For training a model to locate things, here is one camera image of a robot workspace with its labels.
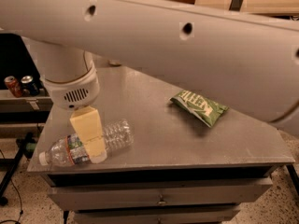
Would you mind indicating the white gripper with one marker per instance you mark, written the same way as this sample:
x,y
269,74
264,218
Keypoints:
x,y
72,92

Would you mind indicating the clear plastic water bottle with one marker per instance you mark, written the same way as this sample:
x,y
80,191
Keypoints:
x,y
69,151

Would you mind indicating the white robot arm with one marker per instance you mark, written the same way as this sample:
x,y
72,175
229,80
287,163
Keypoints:
x,y
245,61

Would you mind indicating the grey side shelf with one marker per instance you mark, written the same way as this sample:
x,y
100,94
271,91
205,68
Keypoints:
x,y
11,104

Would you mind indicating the red soda can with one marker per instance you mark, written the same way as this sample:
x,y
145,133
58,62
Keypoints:
x,y
14,86

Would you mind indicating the green kettle chips bag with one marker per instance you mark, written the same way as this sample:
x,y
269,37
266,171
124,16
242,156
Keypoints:
x,y
206,110

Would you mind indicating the lower grey drawer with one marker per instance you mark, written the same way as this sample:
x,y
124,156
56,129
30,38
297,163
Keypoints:
x,y
200,214

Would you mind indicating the grey drawer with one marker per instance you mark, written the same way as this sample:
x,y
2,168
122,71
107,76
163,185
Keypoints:
x,y
200,214
219,191

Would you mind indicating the upper grey drawer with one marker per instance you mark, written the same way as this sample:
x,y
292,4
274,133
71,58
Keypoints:
x,y
219,191

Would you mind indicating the black stand with cable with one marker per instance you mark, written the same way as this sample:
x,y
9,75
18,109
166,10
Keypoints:
x,y
26,147

